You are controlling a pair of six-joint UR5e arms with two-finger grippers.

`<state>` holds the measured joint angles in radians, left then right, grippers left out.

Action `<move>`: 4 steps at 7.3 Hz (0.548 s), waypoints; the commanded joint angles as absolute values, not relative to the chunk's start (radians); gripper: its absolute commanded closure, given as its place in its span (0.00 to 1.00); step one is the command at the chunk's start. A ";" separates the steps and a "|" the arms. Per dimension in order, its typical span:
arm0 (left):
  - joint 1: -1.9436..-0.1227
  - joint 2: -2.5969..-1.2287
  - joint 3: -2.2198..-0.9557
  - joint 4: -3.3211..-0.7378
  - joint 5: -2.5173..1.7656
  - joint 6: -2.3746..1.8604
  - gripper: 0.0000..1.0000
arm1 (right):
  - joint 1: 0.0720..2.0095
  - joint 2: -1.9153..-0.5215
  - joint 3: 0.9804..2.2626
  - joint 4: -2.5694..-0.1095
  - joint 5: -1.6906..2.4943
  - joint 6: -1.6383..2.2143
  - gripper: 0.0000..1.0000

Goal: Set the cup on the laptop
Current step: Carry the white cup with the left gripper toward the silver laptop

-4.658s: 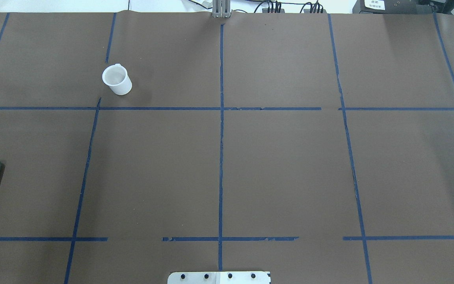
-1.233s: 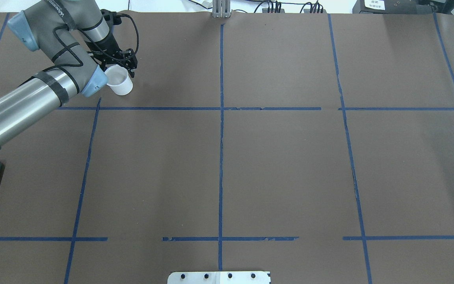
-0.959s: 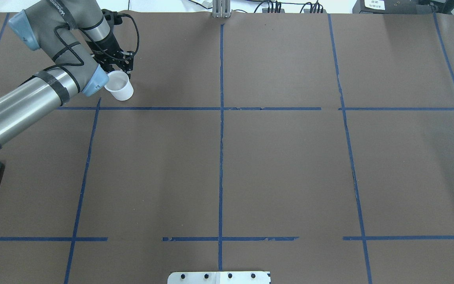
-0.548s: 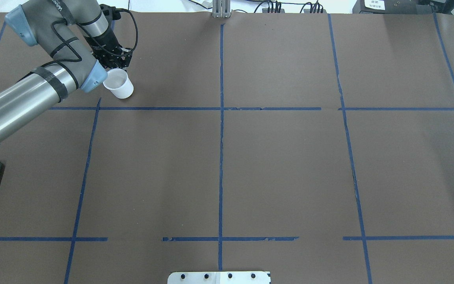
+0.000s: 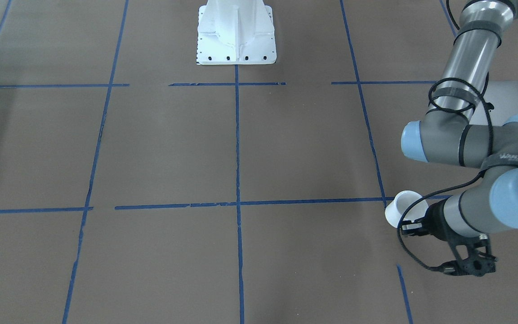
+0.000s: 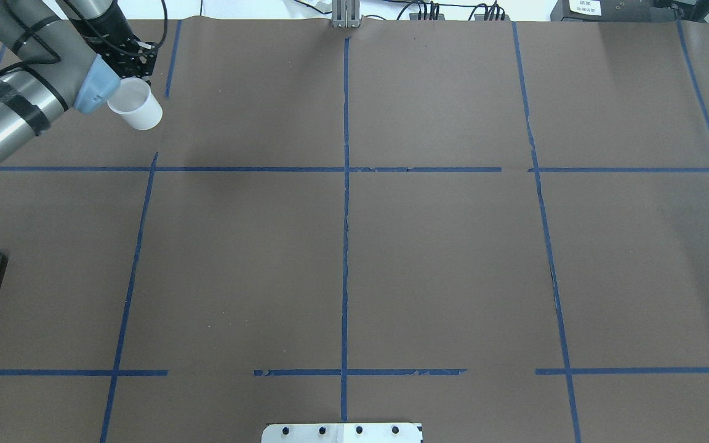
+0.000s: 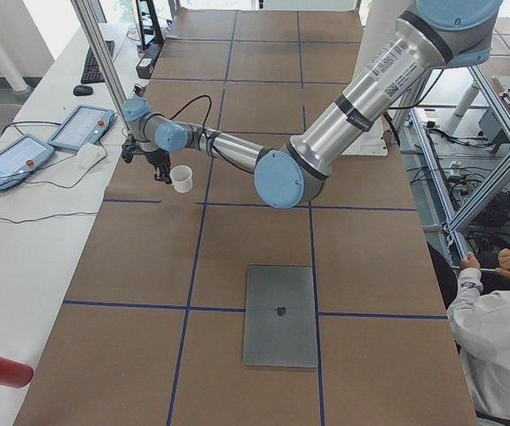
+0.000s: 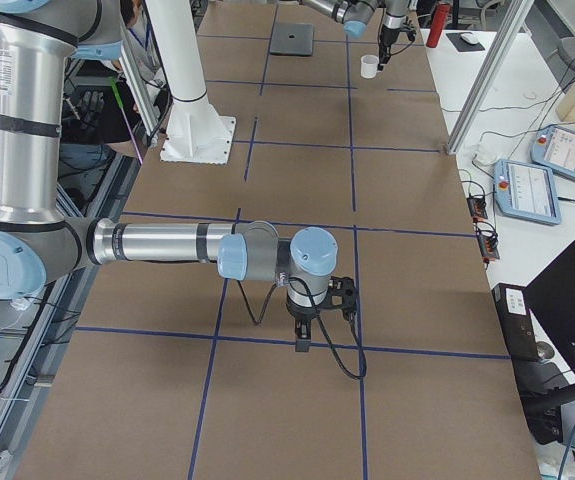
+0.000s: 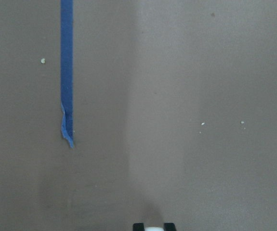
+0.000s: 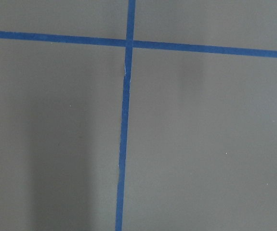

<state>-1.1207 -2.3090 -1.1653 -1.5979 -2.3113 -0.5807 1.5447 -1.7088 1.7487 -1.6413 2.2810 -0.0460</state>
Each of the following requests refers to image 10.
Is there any blue tape grid line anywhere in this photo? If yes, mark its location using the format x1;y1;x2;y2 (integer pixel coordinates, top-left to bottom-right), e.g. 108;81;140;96
115;0;136;231

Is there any blue tape cross line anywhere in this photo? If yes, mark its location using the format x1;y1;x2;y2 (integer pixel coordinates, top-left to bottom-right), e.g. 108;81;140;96
0;31;277;58

